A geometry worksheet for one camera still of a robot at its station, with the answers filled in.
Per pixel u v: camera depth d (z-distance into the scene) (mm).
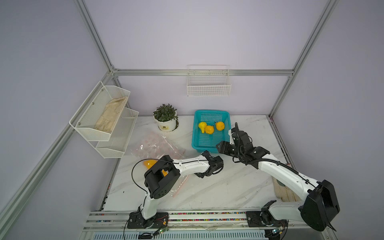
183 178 860
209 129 1052
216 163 650
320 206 400
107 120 769
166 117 956
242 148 614
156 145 956
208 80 954
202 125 1075
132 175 491
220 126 1075
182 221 748
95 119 770
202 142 1048
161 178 481
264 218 658
